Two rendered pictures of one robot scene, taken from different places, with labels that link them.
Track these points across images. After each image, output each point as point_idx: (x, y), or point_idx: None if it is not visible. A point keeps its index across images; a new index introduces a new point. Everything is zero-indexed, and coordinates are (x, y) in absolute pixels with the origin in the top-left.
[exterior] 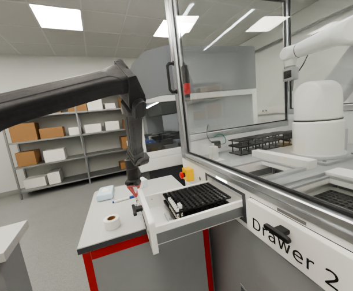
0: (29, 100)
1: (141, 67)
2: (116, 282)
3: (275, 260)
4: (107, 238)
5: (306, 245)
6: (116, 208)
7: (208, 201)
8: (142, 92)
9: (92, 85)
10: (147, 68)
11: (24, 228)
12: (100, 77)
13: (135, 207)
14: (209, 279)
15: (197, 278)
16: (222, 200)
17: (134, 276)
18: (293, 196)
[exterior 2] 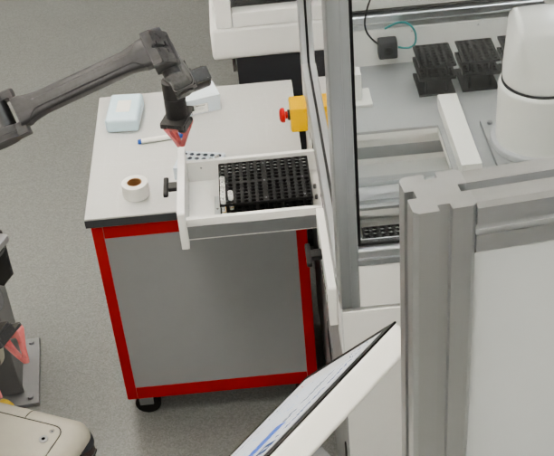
0: (61, 100)
1: None
2: (139, 276)
3: None
4: (128, 214)
5: (324, 271)
6: (145, 157)
7: (275, 196)
8: (175, 62)
9: (115, 76)
10: None
11: None
12: (122, 66)
13: (167, 184)
14: (305, 310)
15: (281, 304)
16: (298, 198)
17: (168, 276)
18: (329, 223)
